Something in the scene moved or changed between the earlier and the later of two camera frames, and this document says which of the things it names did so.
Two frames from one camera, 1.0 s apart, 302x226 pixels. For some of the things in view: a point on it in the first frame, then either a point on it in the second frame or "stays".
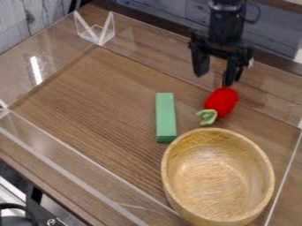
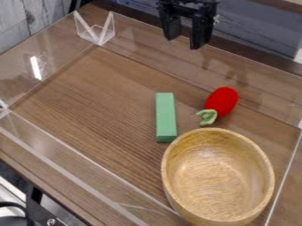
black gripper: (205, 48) to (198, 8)
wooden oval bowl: (217, 177) stays
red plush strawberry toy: (221, 102) stays
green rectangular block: (166, 117) stays
